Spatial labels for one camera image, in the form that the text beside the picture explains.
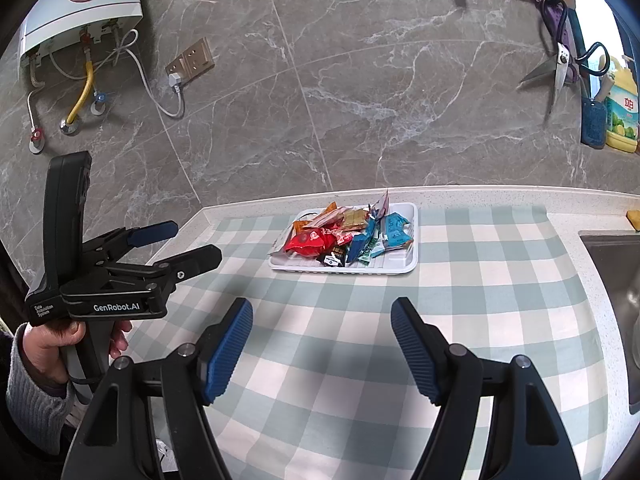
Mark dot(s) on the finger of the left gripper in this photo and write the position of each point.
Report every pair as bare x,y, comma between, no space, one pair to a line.
193,263
150,235

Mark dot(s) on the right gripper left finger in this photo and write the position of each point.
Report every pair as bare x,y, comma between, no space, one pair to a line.
220,348

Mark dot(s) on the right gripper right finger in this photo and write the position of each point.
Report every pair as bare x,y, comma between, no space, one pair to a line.
424,349

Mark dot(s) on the orange snack packet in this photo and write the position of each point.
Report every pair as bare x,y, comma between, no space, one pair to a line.
329,217

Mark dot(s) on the light blue snack packet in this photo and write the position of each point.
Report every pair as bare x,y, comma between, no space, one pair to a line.
393,232

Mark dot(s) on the large red snack packet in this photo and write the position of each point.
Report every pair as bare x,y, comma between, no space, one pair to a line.
311,243

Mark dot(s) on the blue chip snack packet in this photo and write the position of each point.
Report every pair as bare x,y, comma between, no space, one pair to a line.
360,241

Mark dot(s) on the black snack packet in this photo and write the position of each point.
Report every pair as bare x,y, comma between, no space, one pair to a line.
336,258

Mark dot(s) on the white long snack packet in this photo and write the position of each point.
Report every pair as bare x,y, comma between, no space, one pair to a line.
381,204

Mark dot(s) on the green snack packet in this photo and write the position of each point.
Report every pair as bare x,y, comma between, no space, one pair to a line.
373,249

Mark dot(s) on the red white fruit packet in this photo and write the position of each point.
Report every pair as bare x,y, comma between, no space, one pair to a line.
342,237

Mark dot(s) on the gold snack bar packet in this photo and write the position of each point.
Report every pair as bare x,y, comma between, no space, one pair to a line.
355,220

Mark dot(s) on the person's left hand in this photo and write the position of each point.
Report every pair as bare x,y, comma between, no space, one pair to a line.
42,346

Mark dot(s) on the green white checkered tablecloth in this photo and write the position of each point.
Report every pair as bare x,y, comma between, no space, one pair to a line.
322,390

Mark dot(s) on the white plastic tray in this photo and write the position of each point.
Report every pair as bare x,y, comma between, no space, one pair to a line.
399,261

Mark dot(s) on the stainless steel sink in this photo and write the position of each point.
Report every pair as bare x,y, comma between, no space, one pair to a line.
616,258

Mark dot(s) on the white water heater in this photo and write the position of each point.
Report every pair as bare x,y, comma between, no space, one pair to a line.
53,25

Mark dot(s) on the yellow sponge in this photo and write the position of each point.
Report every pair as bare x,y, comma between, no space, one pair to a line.
633,216

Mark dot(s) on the yellow dish soap bottle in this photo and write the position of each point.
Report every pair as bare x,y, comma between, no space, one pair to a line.
622,110

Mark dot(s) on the kitchen scissors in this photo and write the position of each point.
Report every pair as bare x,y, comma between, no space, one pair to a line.
563,65

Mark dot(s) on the gold wall socket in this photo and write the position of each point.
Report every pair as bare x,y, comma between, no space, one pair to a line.
192,62

